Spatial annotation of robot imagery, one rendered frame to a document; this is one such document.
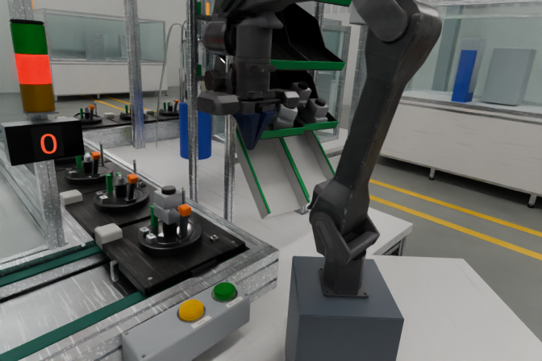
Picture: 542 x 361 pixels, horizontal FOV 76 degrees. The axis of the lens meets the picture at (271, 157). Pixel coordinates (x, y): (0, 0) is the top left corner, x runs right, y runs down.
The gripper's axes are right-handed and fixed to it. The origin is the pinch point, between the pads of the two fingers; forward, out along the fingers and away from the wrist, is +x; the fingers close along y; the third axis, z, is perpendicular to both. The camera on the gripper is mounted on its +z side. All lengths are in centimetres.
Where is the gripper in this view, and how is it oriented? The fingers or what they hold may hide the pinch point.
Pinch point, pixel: (250, 130)
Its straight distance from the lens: 60.2
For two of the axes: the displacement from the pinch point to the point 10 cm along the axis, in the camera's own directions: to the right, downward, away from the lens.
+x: -0.5, 9.5, 3.0
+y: -7.0, 1.7, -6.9
